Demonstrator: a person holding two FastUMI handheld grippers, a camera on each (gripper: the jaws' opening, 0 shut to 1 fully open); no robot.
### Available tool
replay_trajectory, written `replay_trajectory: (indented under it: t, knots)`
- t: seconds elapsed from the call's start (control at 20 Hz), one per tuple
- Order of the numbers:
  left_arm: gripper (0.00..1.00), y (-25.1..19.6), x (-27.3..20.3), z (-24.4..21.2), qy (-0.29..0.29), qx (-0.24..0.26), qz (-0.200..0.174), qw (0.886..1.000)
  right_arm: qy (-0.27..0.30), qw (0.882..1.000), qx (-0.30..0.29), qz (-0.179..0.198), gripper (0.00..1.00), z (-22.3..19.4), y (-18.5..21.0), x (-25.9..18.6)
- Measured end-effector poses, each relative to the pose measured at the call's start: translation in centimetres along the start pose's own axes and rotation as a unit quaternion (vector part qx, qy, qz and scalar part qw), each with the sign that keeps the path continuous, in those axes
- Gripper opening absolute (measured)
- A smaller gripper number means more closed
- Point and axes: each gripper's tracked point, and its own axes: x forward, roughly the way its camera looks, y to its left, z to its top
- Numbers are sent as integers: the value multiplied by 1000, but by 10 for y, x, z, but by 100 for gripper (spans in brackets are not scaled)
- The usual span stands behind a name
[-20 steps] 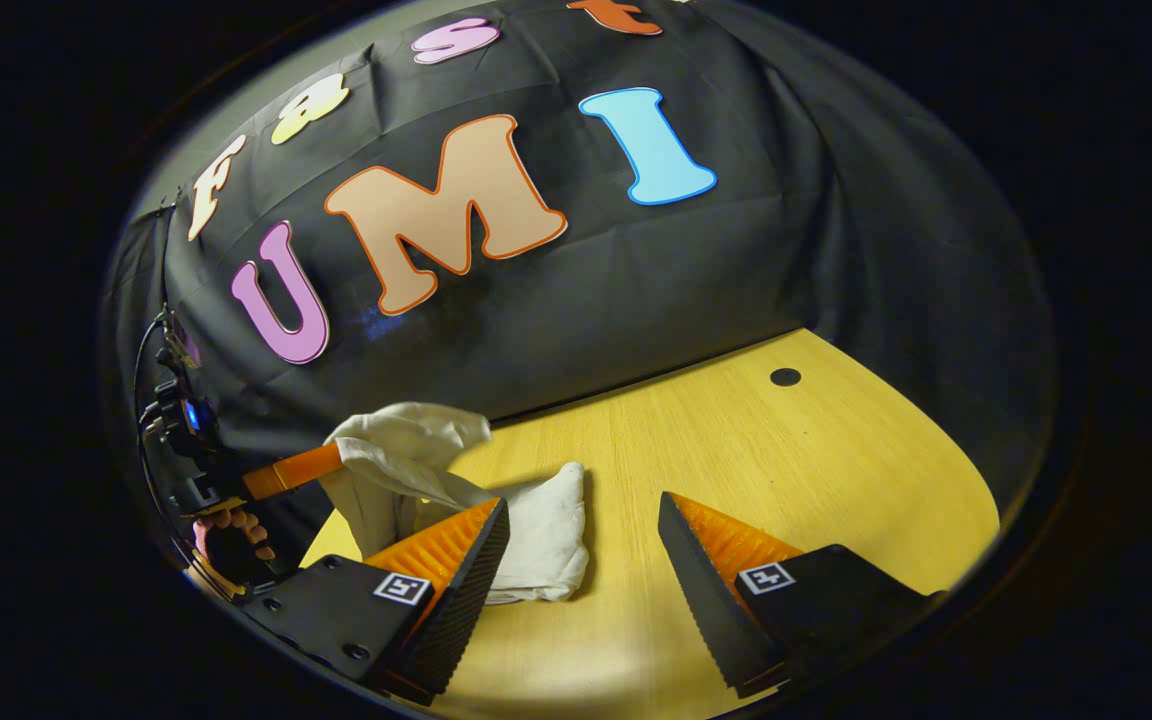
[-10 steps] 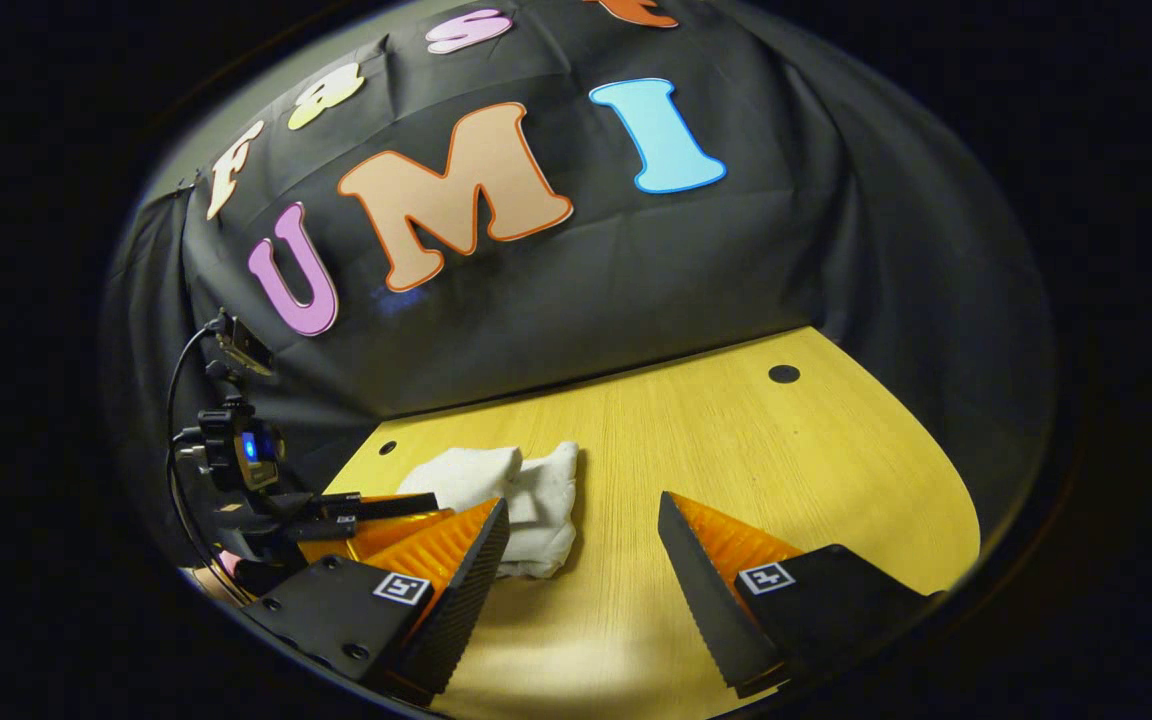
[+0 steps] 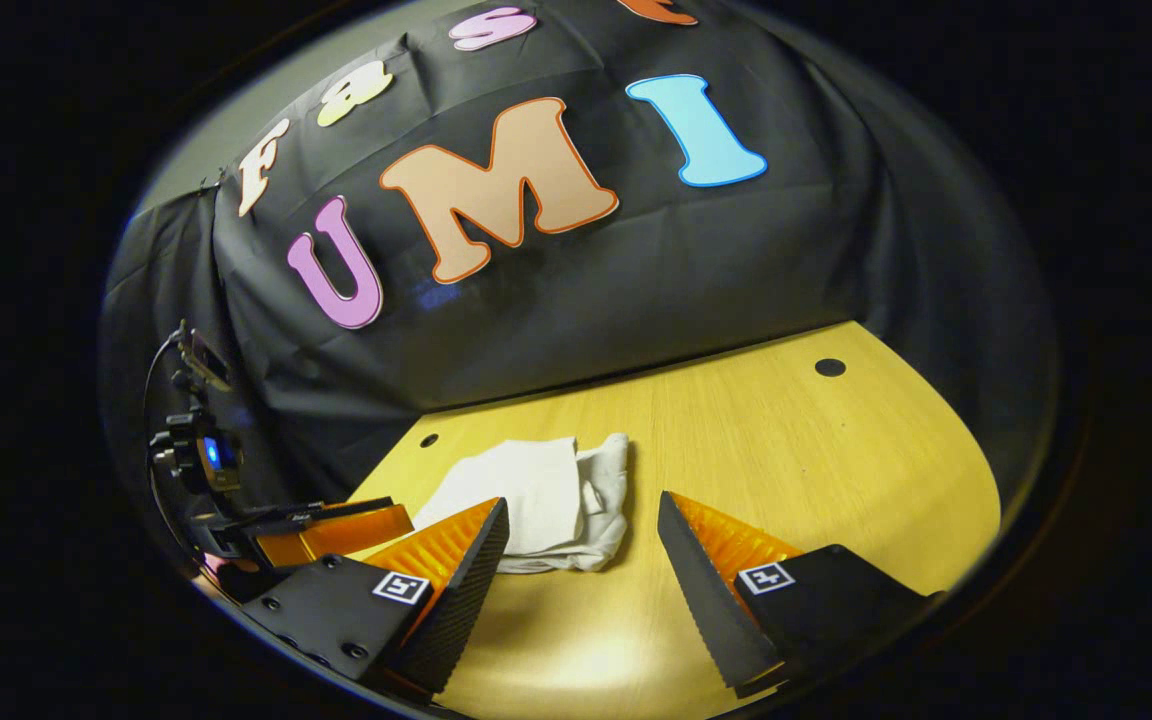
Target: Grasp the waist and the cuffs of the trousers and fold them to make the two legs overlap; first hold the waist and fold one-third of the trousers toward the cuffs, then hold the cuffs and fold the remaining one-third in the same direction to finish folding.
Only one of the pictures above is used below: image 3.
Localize black backdrop cloth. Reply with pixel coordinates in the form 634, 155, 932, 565
99, 0, 1065, 526

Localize white jeans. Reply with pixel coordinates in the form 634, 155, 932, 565
413, 432, 632, 575

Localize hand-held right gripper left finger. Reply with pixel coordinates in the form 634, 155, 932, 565
235, 497, 512, 701

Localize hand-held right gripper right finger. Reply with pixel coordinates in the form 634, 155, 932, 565
656, 490, 943, 700

